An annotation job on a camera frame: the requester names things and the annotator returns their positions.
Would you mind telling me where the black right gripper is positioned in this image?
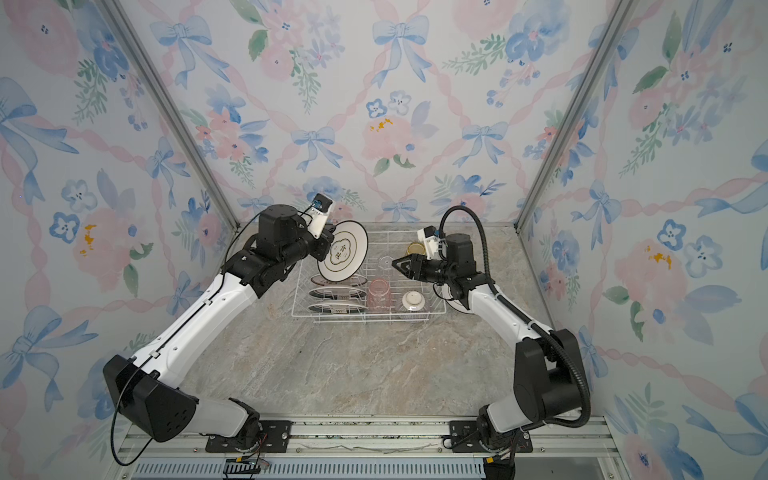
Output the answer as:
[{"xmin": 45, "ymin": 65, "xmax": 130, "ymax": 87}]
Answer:
[{"xmin": 392, "ymin": 256, "xmax": 456, "ymax": 288}]

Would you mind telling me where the white wire dish rack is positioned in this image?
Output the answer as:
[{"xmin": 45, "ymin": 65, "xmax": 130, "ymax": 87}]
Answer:
[{"xmin": 291, "ymin": 230, "xmax": 447, "ymax": 323}]

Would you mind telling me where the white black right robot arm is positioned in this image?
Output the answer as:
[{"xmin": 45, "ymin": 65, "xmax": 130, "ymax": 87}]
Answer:
[{"xmin": 392, "ymin": 227, "xmax": 592, "ymax": 451}]

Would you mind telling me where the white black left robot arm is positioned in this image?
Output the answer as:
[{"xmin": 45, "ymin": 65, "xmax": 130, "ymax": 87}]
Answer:
[{"xmin": 103, "ymin": 194, "xmax": 335, "ymax": 451}]

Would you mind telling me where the clear plastic cup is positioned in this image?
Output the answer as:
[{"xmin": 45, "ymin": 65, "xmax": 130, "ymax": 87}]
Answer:
[{"xmin": 377, "ymin": 255, "xmax": 397, "ymax": 280}]

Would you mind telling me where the yellow plastic cup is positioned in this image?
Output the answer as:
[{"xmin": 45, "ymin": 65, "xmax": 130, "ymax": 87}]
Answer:
[{"xmin": 406, "ymin": 242, "xmax": 426, "ymax": 256}]

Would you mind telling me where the small white bowl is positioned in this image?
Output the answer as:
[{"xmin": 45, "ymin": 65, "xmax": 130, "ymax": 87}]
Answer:
[{"xmin": 401, "ymin": 290, "xmax": 426, "ymax": 312}]

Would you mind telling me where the pink plastic cup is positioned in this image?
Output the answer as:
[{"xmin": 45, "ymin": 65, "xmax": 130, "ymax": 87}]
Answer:
[{"xmin": 366, "ymin": 278, "xmax": 392, "ymax": 314}]

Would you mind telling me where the grey vent grille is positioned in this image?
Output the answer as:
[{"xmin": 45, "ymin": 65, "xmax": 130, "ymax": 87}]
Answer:
[{"xmin": 128, "ymin": 458, "xmax": 486, "ymax": 479}]

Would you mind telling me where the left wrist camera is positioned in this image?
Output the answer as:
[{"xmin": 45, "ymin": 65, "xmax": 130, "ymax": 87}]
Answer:
[{"xmin": 307, "ymin": 193, "xmax": 334, "ymax": 239}]

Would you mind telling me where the black corrugated cable conduit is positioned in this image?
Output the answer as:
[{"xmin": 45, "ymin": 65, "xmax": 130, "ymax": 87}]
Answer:
[{"xmin": 437, "ymin": 205, "xmax": 592, "ymax": 428}]

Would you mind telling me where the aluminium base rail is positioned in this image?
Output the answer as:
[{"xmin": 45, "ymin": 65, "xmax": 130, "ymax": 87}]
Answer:
[{"xmin": 105, "ymin": 415, "xmax": 629, "ymax": 479}]

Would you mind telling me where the aluminium frame post left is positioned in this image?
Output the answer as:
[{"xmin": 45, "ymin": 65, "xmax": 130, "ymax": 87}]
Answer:
[{"xmin": 96, "ymin": 0, "xmax": 240, "ymax": 229}]

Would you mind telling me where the aluminium frame post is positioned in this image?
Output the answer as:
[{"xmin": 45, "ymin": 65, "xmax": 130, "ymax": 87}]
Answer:
[
  {"xmin": 514, "ymin": 0, "xmax": 636, "ymax": 236},
  {"xmin": 96, "ymin": 0, "xmax": 240, "ymax": 229}
]

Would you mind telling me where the aluminium frame post right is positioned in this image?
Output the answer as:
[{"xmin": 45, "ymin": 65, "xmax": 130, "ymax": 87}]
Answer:
[{"xmin": 514, "ymin": 0, "xmax": 636, "ymax": 236}]

